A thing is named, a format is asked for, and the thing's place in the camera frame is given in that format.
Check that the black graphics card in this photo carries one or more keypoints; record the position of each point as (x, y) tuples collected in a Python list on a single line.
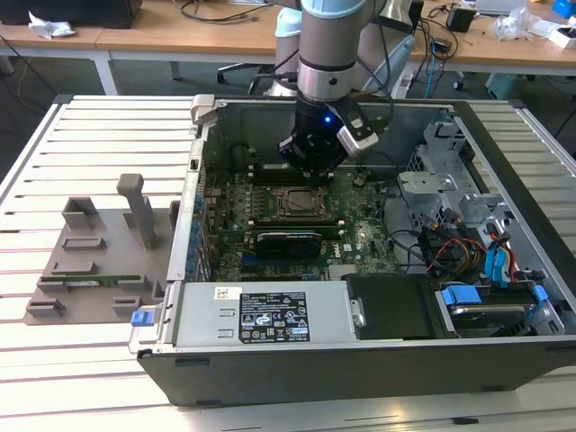
[(288, 245)]

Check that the blue plastic latch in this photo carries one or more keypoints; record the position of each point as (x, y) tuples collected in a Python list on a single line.
[(141, 318)]

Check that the grey case release latch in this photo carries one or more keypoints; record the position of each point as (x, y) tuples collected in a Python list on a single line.
[(202, 108)]

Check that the coin cell battery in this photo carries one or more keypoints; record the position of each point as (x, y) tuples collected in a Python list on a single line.
[(358, 181)]

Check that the clear plastic bags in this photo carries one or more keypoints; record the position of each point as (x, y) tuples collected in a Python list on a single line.
[(513, 24)]

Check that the black PC case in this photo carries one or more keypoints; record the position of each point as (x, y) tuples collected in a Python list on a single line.
[(315, 378)]

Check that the blue expansion slot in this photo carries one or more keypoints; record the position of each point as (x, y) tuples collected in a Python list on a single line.
[(249, 258)]

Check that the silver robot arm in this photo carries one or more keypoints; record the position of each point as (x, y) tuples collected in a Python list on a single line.
[(328, 40)]

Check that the silver chipset heatsink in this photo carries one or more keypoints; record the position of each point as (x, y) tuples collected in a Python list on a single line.
[(342, 271)]

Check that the CPU socket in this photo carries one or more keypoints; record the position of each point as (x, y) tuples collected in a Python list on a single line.
[(280, 213)]

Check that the RAM slot black clips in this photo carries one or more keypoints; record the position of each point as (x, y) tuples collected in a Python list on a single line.
[(292, 221), (261, 182), (261, 172)]

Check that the small black box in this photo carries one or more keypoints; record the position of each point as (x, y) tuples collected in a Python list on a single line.
[(460, 20)]

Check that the white power strip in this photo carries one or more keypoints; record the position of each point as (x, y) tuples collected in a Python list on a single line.
[(403, 85)]

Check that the hard disk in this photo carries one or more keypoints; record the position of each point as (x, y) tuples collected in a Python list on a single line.
[(490, 321)]

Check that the black caster wheel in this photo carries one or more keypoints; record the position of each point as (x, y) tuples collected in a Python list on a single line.
[(459, 84)]

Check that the blue disk carrier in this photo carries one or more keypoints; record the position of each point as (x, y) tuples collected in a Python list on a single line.
[(461, 297)]

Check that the wooden desk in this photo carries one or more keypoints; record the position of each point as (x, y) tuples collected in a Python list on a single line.
[(495, 56), (157, 38)]

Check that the silver drive cage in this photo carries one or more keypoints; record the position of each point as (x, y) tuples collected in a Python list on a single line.
[(423, 184)]

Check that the blue box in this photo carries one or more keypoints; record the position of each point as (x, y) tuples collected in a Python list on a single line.
[(561, 8)]

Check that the green RAM stick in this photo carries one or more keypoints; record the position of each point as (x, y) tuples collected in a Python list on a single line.
[(332, 229), (112, 279)]

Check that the small black device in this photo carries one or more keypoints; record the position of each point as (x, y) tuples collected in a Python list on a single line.
[(442, 45)]

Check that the black equipment case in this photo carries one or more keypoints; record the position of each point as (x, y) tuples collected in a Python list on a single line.
[(90, 11)]

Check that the crumpled white paper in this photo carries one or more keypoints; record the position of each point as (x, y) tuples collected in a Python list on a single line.
[(49, 27)]

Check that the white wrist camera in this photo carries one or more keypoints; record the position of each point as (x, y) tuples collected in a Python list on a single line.
[(357, 139)]

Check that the white open box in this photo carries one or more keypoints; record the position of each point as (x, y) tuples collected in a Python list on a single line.
[(560, 40)]

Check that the green motherboard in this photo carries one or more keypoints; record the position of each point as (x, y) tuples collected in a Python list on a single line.
[(360, 216)]

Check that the RAM slot white clips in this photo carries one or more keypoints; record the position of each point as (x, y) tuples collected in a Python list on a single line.
[(261, 177), (261, 168)]

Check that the teal box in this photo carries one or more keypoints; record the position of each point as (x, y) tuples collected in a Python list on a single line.
[(504, 85)]

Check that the silver power supply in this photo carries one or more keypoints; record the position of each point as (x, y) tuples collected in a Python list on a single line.
[(198, 315)]

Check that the black office chair base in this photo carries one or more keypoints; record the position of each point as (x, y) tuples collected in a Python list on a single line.
[(236, 68)]

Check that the grey flat device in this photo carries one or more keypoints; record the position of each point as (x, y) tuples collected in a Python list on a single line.
[(499, 6)]

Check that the grey parts rack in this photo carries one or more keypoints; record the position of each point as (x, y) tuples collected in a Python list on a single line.
[(112, 270)]

